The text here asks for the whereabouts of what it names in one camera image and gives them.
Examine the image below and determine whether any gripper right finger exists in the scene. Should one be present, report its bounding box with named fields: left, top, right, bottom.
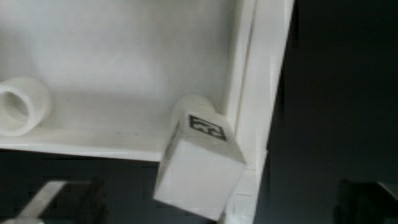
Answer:
left=334, top=179, right=398, bottom=224

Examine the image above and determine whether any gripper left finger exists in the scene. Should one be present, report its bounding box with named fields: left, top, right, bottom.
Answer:
left=16, top=179, right=106, bottom=224

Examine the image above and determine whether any white table leg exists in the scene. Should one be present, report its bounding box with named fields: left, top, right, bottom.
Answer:
left=152, top=95, right=247, bottom=220

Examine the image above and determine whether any white square table top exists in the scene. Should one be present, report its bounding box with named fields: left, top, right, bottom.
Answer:
left=0, top=0, right=295, bottom=224

